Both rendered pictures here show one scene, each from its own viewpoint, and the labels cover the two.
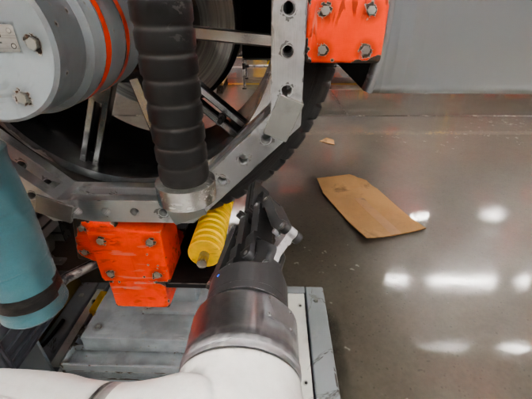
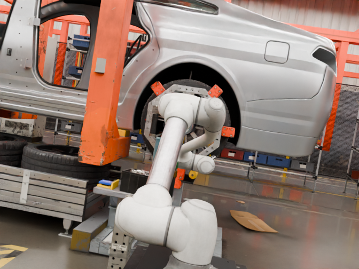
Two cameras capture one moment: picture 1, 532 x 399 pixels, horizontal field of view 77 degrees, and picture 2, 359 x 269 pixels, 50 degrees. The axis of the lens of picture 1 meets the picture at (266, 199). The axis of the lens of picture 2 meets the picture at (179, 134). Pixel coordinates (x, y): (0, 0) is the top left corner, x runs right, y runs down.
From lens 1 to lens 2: 2.26 m
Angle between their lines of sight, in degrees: 28
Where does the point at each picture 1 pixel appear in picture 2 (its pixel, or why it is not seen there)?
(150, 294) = (176, 183)
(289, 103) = (217, 142)
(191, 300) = (177, 205)
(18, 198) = not seen: hidden behind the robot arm
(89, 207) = not seen: hidden behind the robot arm
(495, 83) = (264, 149)
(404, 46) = (243, 138)
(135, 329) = not seen: hidden behind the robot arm
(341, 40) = (227, 133)
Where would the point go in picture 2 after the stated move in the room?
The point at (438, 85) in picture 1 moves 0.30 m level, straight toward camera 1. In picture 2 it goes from (252, 148) to (235, 148)
